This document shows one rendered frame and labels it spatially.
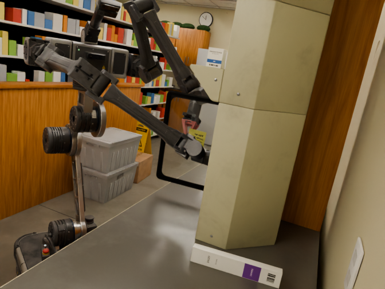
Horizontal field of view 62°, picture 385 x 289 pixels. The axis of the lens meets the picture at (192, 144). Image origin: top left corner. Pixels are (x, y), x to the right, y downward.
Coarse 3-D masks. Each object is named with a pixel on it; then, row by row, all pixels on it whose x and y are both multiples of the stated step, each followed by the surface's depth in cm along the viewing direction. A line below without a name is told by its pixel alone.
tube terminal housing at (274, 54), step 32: (256, 0) 89; (256, 32) 90; (288, 32) 91; (320, 32) 95; (256, 64) 92; (288, 64) 94; (224, 96) 97; (256, 96) 93; (288, 96) 97; (224, 128) 99; (256, 128) 96; (288, 128) 101; (224, 160) 100; (256, 160) 100; (288, 160) 105; (224, 192) 102; (256, 192) 103; (224, 224) 104; (256, 224) 107
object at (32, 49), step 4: (28, 40) 141; (32, 40) 142; (36, 40) 142; (40, 40) 142; (44, 40) 143; (28, 44) 141; (32, 44) 141; (36, 44) 139; (40, 44) 140; (44, 44) 144; (28, 48) 141; (32, 48) 139; (36, 48) 137; (28, 52) 142; (32, 52) 138; (28, 56) 142; (32, 56) 140; (36, 56) 138; (28, 60) 142; (32, 60) 143; (28, 64) 144; (32, 64) 144; (36, 64) 144
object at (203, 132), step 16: (176, 112) 135; (192, 112) 133; (208, 112) 131; (176, 128) 137; (192, 128) 134; (208, 128) 132; (208, 144) 134; (176, 160) 139; (176, 176) 141; (192, 176) 139
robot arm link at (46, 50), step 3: (42, 45) 136; (39, 48) 137; (42, 48) 135; (45, 48) 134; (48, 48) 133; (39, 51) 135; (42, 51) 138; (45, 51) 133; (48, 51) 133; (36, 54) 134; (39, 54) 137; (42, 54) 133; (45, 54) 133; (42, 57) 132; (45, 57) 132
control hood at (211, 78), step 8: (192, 64) 99; (200, 72) 98; (208, 72) 98; (216, 72) 97; (224, 72) 96; (200, 80) 99; (208, 80) 98; (216, 80) 97; (208, 88) 98; (216, 88) 97; (216, 96) 98
